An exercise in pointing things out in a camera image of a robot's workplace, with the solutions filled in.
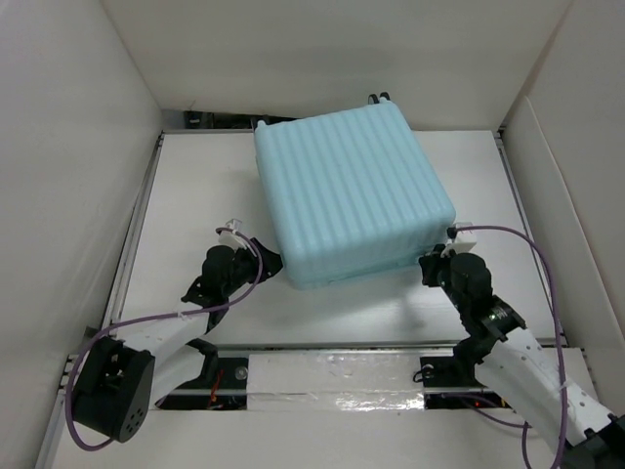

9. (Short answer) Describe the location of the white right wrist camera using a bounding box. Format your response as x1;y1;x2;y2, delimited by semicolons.
442;223;478;257

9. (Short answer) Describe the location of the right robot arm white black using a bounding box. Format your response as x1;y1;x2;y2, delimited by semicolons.
418;250;624;468

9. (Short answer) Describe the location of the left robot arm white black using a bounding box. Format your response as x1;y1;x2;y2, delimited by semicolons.
64;234;283;451

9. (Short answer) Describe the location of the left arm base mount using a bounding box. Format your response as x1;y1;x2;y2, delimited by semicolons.
154;339;249;411

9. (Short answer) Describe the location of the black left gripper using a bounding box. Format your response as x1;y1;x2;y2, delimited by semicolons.
223;238;286;298

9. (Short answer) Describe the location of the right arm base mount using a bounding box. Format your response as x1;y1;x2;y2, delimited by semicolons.
412;351;511;410

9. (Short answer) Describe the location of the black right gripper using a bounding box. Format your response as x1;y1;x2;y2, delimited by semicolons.
415;243;467;313

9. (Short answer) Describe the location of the light blue hardshell suitcase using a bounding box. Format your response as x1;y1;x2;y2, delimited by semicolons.
254;92;456;289

